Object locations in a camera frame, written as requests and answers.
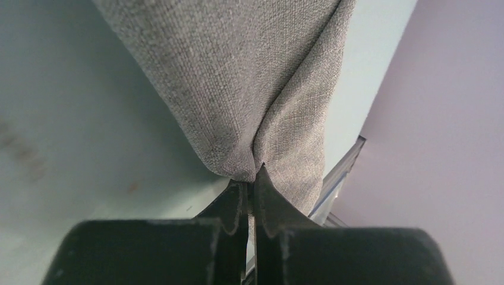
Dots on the grey cloth napkin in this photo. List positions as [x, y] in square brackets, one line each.
[249, 82]

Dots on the right aluminium frame post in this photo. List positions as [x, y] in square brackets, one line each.
[332, 185]

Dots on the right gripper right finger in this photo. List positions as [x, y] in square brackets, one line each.
[292, 249]

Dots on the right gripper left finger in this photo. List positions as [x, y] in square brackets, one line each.
[210, 248]

